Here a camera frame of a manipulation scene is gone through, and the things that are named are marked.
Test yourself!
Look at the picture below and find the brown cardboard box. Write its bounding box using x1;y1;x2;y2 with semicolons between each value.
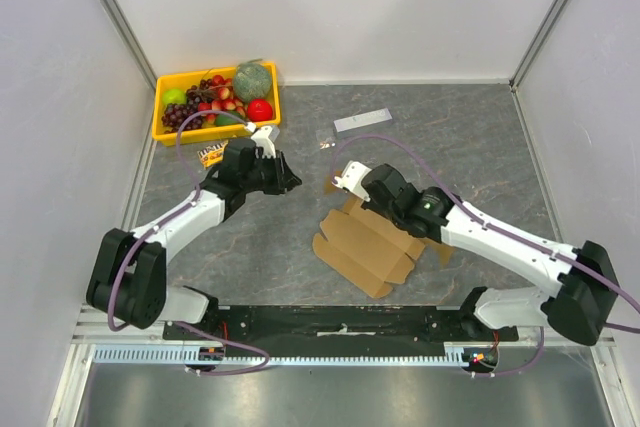
312;194;454;299

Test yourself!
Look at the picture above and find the dark purple grape bunch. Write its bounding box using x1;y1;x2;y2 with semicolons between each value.
161;103;207;133

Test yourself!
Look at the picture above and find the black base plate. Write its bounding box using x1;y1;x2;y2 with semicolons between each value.
194;305;519;345

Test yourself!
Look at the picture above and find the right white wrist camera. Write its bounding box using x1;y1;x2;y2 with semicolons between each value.
331;161;371;201

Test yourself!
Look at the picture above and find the green netted melon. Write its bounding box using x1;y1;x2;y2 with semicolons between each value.
232;62;273;103

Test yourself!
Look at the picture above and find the green avocado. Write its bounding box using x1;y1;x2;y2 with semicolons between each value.
214;111;246;127

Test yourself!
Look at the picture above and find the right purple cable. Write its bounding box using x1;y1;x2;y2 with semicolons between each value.
329;133;640;379

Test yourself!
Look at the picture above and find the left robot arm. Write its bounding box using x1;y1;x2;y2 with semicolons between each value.
86;138;302;340

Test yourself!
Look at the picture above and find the grey slim carton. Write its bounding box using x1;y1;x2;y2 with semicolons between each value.
333;108;393;134

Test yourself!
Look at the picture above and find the yellow plastic bin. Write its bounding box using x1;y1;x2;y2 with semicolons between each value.
151;61;281;146

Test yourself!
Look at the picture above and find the small clear plastic bag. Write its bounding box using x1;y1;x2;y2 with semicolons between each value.
316;128;336;150

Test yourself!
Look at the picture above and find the slotted cable duct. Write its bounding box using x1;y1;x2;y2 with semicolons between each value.
92;339;566;367

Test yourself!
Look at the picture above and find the yellow candy packet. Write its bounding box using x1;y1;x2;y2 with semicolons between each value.
198;141;228;169

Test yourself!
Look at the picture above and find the red cherry cluster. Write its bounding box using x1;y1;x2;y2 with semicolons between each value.
186;75;246;119

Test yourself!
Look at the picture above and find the green apple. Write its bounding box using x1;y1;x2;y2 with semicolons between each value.
161;88;187;107

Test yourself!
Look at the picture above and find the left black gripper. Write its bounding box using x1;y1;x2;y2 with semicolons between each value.
242;150;302;196

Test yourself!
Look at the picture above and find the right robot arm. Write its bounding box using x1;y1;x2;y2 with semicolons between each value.
343;162;618;346

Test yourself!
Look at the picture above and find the red apple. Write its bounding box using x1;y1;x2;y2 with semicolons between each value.
246;98;274;123

